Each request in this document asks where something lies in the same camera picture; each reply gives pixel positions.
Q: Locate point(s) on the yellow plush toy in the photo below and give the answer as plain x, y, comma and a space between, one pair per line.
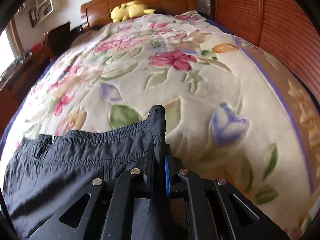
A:
130, 10

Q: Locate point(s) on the wooden chair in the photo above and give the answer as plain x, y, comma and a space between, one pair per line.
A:
58, 39

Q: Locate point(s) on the floral bed blanket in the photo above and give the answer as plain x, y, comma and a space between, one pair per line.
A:
232, 110

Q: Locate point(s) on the long wooden desk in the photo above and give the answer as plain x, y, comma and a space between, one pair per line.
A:
18, 86

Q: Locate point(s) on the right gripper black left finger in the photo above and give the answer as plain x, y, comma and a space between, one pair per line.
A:
116, 209

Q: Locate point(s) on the white wall shelf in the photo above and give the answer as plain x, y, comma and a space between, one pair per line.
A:
41, 10

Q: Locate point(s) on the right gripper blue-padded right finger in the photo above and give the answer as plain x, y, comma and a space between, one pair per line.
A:
215, 209

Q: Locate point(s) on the window with wooden frame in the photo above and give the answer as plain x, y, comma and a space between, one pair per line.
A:
11, 47

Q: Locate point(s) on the wooden louvered wardrobe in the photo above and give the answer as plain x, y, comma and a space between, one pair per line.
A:
280, 27

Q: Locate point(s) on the red bowl on desk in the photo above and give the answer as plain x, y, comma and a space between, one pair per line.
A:
36, 47

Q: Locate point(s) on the black jacket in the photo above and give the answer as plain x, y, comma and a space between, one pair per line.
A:
45, 173

